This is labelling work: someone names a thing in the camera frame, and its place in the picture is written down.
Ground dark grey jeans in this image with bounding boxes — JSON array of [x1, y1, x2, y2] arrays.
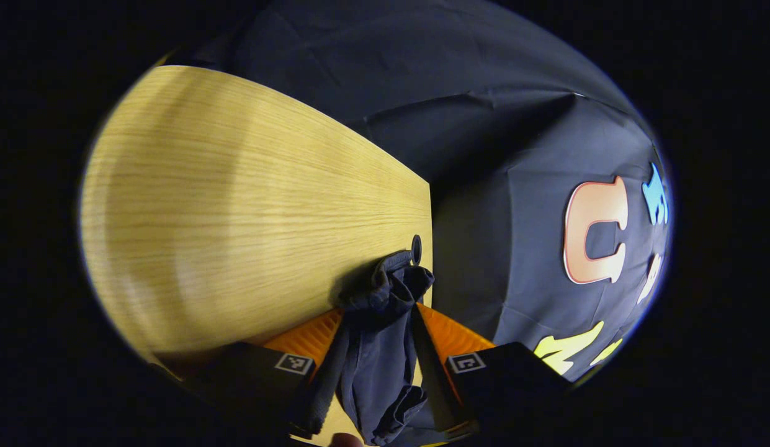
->
[[310, 248, 466, 447]]

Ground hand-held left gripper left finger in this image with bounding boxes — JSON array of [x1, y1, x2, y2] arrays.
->
[[189, 309, 351, 438]]

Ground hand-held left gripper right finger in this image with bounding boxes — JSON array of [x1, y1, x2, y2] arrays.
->
[[411, 302, 575, 435]]

